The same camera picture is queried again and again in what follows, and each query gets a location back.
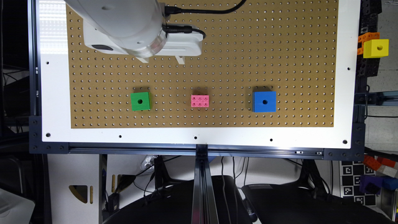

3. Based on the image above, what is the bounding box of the blue cube block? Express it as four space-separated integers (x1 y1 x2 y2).
252 91 276 113

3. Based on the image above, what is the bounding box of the black aluminium frame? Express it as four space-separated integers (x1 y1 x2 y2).
27 1 365 223

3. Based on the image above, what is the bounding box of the brown pegboard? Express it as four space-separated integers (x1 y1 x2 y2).
67 0 339 129

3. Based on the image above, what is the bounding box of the black office chair right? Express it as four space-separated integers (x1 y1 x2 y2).
242 159 393 224

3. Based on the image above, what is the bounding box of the black cable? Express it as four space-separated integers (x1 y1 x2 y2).
162 24 207 39
164 0 248 16

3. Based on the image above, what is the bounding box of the black office chair left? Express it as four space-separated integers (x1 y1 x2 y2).
104 165 251 223

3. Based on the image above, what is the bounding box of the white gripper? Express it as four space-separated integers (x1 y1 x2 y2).
83 21 203 65

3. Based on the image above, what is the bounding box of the yellow cube block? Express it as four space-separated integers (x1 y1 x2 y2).
363 39 389 58

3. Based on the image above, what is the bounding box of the purple block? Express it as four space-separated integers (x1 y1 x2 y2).
359 175 383 195

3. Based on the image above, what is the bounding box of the black cable upper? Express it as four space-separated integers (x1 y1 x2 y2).
164 0 248 16

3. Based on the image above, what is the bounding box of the green cube block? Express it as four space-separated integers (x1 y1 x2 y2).
130 92 151 111

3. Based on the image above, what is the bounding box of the black cable lower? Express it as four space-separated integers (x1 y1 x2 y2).
162 24 207 39

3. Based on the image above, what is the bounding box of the white cabinet panel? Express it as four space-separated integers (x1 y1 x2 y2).
47 154 102 224

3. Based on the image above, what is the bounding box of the white board frame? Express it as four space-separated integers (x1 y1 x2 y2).
32 1 361 150

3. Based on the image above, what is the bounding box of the red orange block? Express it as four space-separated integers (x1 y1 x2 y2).
363 155 397 170

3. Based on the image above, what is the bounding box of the pink studded brick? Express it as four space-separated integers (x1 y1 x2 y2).
190 95 210 108

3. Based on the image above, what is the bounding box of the black office chair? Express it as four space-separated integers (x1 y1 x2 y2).
242 159 393 224
104 165 251 223

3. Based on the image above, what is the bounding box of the fiducial marker sheet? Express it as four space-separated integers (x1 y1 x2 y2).
339 161 377 206

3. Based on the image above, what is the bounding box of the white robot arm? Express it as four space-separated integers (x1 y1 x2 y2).
65 0 205 64

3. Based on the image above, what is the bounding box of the orange studded brick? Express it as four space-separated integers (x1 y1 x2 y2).
357 32 380 55

